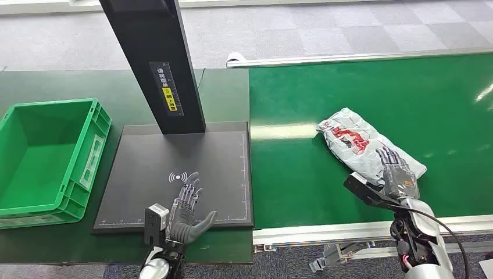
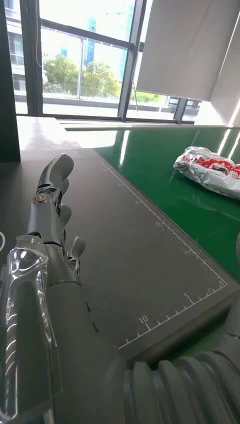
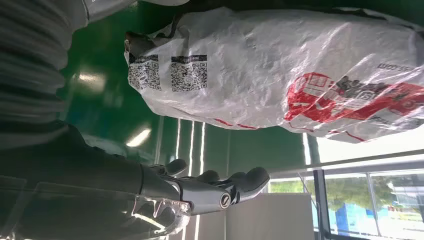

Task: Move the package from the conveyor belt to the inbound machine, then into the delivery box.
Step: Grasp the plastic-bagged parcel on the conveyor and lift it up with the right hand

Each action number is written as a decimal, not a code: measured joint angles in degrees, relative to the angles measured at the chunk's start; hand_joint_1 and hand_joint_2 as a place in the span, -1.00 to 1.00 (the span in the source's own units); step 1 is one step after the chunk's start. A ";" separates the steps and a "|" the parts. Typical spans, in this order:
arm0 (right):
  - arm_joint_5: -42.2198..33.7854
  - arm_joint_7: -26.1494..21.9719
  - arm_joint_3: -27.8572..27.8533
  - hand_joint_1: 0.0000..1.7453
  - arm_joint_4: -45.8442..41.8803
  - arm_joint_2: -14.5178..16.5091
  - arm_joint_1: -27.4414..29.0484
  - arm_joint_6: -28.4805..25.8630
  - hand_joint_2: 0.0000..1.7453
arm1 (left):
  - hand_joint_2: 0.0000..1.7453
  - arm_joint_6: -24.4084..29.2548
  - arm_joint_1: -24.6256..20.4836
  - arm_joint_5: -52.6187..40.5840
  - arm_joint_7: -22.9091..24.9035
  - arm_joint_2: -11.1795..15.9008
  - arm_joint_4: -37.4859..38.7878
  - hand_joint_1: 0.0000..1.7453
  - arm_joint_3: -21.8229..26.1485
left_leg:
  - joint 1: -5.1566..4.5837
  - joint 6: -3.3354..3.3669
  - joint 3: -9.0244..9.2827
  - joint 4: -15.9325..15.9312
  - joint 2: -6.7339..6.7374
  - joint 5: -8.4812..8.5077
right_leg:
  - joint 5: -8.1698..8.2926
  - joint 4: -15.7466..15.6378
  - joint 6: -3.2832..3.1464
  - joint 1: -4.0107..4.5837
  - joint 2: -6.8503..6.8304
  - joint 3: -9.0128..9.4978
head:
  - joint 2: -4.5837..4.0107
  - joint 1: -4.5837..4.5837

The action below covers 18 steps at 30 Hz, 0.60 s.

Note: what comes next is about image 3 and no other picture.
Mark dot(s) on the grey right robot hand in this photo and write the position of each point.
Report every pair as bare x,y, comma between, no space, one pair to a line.
82,185

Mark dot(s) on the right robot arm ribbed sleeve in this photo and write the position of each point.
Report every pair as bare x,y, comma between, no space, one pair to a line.
30,59

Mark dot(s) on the dark window frame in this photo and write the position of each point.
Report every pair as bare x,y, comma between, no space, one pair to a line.
321,198

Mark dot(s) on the green conveyor belt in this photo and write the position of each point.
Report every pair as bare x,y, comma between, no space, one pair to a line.
106,109

